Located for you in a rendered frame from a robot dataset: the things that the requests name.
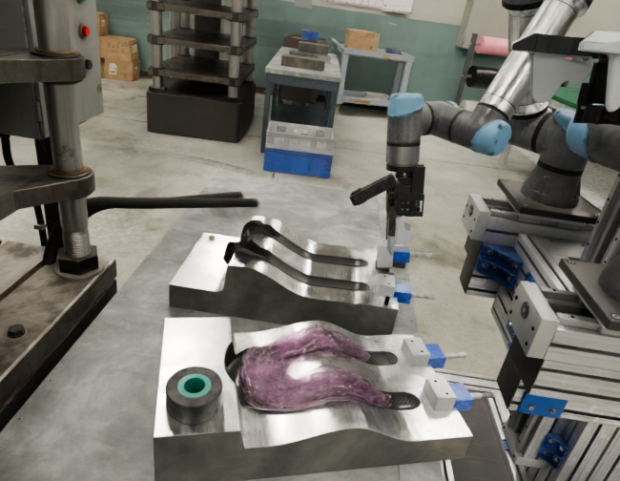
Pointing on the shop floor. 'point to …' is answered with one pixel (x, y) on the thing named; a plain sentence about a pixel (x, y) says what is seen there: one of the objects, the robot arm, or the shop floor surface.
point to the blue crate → (298, 162)
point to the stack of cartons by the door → (116, 53)
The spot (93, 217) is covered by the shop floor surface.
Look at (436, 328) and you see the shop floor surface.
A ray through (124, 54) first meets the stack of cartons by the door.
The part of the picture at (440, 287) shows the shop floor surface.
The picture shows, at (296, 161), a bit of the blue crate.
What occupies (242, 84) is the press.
